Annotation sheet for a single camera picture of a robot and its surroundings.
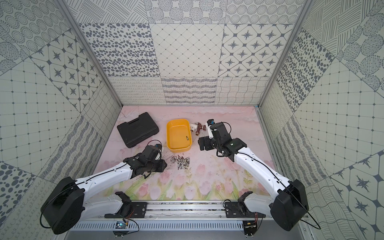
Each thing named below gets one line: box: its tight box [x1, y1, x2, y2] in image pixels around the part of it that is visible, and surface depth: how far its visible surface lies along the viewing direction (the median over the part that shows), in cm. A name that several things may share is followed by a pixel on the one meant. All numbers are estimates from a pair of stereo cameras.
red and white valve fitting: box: [190, 122, 207, 136], surface depth 106 cm
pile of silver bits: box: [170, 155, 190, 170], surface depth 92 cm
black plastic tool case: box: [117, 112, 160, 148], surface depth 102 cm
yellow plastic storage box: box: [166, 118, 193, 153], surface depth 104 cm
